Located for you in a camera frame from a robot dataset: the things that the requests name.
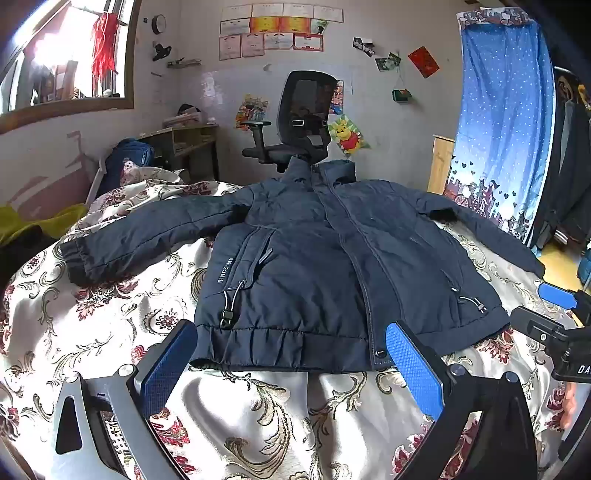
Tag floral bedspread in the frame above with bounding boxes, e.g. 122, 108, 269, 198
0, 166, 583, 480

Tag yellow-green cloth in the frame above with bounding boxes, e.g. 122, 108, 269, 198
0, 203, 88, 245

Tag colourful cartoon wall sticker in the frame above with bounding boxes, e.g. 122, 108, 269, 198
236, 95, 269, 130

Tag wooden desk with shelves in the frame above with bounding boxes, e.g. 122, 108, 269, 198
139, 124, 220, 183

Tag black mesh office chair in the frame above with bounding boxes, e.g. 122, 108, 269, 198
240, 70, 340, 174

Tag pile of papers on desk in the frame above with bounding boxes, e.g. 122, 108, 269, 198
161, 104, 218, 128

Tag light wooden board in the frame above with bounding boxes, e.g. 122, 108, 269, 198
428, 134, 457, 195

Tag navy padded jacket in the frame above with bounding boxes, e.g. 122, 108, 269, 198
60, 157, 546, 372

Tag blue backpack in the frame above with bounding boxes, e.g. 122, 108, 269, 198
104, 140, 155, 185

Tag yellow bear wall poster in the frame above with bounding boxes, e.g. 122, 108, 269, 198
327, 115, 370, 155

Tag blue printed curtain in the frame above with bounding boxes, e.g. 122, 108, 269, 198
443, 9, 555, 241

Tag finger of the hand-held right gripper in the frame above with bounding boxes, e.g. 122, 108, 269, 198
538, 282, 591, 315
510, 305, 568, 344

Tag group of wall certificates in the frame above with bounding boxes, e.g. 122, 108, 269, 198
219, 2, 345, 62

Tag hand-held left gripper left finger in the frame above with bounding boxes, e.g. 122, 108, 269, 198
50, 318, 199, 480

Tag dark hanging clothes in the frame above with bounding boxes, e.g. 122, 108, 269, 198
531, 67, 591, 250

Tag window with wooden frame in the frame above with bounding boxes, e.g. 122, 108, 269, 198
0, 0, 144, 134

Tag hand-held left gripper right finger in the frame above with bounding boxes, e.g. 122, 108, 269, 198
385, 320, 539, 480

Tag white bed frame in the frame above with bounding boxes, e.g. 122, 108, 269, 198
85, 157, 108, 208

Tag red hanging garment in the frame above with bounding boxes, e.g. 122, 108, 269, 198
91, 13, 120, 84

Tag red envelope on wall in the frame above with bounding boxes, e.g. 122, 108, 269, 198
408, 45, 441, 78

